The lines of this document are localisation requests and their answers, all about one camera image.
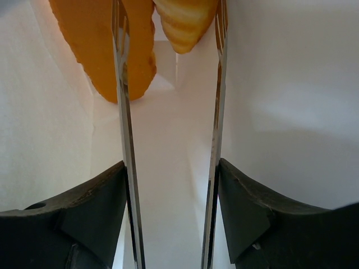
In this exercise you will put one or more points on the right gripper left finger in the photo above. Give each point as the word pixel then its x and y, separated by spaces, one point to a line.
pixel 78 228

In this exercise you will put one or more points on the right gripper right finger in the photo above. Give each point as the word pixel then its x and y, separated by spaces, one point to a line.
pixel 265 229

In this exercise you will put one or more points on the beige paper bag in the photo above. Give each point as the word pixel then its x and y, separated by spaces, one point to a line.
pixel 290 116

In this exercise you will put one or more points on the metal tongs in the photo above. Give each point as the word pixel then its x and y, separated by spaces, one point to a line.
pixel 121 47

